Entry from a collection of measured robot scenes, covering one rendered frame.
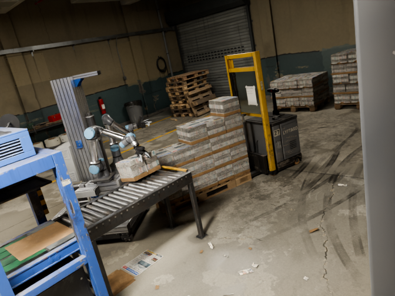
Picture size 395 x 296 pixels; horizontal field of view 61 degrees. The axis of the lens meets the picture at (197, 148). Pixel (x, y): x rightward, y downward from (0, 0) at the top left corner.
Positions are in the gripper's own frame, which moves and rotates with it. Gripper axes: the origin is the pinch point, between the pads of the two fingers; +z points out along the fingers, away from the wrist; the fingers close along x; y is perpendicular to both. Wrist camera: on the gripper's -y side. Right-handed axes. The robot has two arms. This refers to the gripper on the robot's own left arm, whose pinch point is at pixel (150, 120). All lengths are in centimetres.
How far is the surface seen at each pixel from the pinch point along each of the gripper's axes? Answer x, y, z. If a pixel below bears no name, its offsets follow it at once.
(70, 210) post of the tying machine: 208, -15, -101
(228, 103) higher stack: 20, -3, 110
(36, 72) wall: -609, -20, -201
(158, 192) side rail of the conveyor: 150, 26, -28
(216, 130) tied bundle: 31, 27, 83
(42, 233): 168, 21, -136
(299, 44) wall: -430, 28, 530
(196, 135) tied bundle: 37, 25, 51
